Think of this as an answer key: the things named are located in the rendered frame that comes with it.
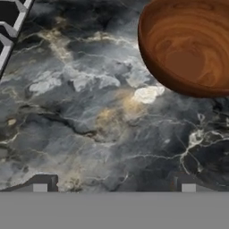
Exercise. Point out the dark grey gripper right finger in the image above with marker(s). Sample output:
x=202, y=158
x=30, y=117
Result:
x=185, y=182

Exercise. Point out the brown wooden bowl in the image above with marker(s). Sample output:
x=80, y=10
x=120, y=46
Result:
x=190, y=50

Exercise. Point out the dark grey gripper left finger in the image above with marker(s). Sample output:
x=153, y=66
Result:
x=44, y=181

